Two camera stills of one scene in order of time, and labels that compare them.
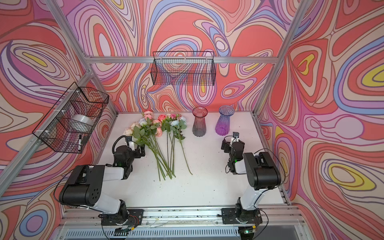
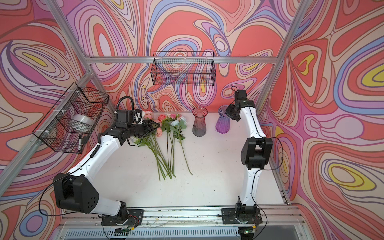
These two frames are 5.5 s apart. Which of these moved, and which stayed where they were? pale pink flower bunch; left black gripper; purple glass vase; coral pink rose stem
Moved: left black gripper
Stayed: coral pink rose stem; purple glass vase; pale pink flower bunch
